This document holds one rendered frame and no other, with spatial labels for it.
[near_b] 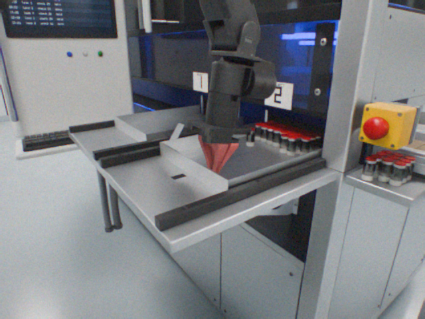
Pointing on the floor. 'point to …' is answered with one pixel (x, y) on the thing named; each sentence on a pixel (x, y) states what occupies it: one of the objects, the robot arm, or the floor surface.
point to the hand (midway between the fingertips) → (212, 172)
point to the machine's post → (341, 147)
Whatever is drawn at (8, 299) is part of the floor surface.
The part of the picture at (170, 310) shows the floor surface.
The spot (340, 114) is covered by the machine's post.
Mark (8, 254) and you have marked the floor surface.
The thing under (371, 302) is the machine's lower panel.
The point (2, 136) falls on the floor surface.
